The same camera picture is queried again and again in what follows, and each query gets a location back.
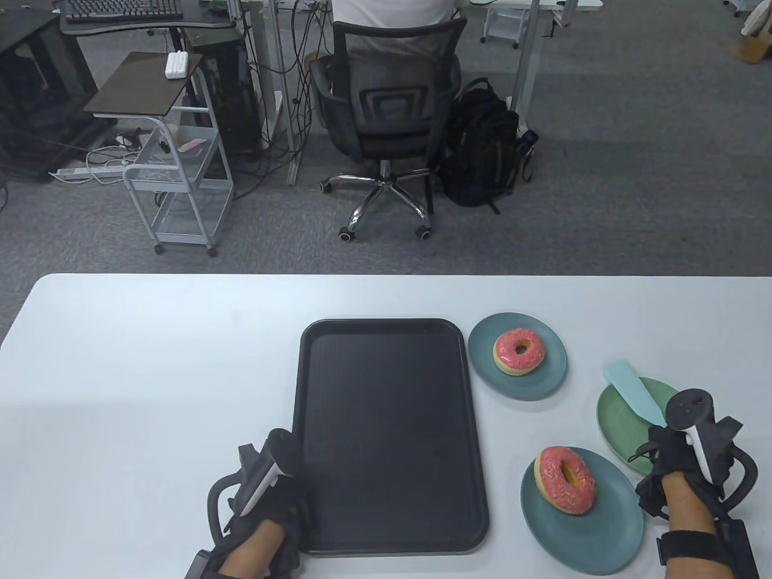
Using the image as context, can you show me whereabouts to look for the teal round plate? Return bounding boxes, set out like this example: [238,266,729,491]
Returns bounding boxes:
[467,312,568,401]
[520,446,646,575]

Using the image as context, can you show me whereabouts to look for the black wrist band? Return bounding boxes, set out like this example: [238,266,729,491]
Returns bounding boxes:
[656,520,759,579]
[184,548,225,579]

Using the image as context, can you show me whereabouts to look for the bundle of black cables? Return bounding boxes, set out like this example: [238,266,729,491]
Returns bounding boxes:
[238,0,329,200]

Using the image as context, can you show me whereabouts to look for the green round plate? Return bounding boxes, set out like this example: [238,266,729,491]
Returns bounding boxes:
[597,377,681,477]

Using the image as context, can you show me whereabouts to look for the black desk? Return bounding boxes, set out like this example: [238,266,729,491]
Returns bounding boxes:
[57,0,242,38]

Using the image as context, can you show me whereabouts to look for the small white trolley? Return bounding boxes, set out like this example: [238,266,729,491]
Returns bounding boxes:
[481,0,540,49]

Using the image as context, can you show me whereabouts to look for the white rolling cart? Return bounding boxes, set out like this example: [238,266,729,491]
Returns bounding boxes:
[122,63,236,258]

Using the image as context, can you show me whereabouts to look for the person's left forearm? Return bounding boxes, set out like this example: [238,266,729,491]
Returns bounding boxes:
[217,522,285,579]

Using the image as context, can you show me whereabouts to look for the black white hand controller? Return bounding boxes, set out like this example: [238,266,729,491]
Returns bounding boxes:
[665,389,759,519]
[208,429,302,546]

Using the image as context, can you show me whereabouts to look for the person's right hand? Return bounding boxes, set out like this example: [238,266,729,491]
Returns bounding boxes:
[627,416,744,520]

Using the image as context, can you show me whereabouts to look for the person's right forearm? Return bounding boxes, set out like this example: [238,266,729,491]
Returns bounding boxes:
[660,473,733,579]

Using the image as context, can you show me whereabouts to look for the black baking tray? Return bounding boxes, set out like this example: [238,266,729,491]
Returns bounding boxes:
[283,318,490,557]

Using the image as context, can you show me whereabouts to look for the person's left hand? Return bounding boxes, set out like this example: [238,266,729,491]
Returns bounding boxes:
[224,476,312,572]

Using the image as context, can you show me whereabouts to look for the cardboard box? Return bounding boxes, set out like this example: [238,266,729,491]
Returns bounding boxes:
[726,30,772,65]

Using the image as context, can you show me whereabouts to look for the black keyboard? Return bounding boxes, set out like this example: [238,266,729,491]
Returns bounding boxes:
[63,0,183,24]

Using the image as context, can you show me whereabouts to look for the pink frosted mini donut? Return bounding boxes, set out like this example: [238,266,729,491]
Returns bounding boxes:
[534,446,598,516]
[493,328,546,377]

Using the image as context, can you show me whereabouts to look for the brown side table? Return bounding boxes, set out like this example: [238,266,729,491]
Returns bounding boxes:
[83,51,204,118]

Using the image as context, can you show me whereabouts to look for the white power strip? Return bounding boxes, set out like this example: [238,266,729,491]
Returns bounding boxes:
[49,164,130,182]

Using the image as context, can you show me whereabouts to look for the black mesh office chair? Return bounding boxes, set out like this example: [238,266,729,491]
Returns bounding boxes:
[309,21,468,243]

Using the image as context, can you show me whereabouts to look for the tangle of white cables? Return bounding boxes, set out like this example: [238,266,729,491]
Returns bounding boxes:
[84,144,145,177]

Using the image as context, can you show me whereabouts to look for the white desk frame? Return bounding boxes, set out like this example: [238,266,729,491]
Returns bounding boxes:
[241,0,302,186]
[470,0,604,114]

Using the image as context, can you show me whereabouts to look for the black computer tower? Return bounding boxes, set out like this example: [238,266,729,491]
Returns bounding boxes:
[202,39,264,162]

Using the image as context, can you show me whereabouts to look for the black backpack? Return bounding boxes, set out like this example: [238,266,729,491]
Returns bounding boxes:
[442,77,539,215]

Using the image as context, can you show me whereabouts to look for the light blue dessert shovel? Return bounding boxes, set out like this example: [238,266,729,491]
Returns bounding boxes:
[604,360,668,429]

